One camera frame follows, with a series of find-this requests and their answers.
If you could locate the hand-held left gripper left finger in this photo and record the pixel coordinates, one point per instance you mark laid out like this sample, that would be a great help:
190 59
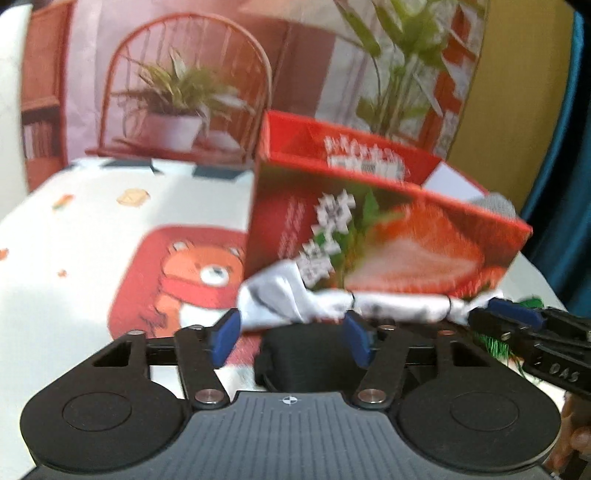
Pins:
226 335

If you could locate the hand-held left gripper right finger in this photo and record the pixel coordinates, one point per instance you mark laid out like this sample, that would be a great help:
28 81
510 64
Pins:
358 338

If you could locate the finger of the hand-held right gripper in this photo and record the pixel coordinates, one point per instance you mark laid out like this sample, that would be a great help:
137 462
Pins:
498 327
512 310

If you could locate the white satin cloth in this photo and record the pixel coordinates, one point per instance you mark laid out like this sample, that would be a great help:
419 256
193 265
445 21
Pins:
318 304

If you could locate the black soft pouch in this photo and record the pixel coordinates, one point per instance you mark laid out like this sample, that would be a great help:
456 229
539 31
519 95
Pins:
300 355

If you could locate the red strawberry print cardboard box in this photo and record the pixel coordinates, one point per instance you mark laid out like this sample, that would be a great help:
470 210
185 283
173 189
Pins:
415 244

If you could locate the person's right hand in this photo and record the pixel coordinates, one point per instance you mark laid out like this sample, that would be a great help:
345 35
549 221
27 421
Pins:
577 415

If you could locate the green fluffy item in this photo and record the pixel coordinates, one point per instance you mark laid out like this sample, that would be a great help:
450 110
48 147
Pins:
496 349

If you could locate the grey knitted cloth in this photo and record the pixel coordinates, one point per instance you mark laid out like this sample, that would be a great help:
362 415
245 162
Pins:
496 205

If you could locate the blue curtain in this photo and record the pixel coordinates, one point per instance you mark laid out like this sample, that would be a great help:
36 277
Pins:
568 184

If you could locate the bear printed tablecloth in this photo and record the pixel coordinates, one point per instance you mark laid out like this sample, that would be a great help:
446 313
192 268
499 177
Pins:
92 221

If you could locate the wall poster with chair and plants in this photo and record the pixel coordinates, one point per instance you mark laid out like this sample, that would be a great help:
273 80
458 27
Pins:
300 60

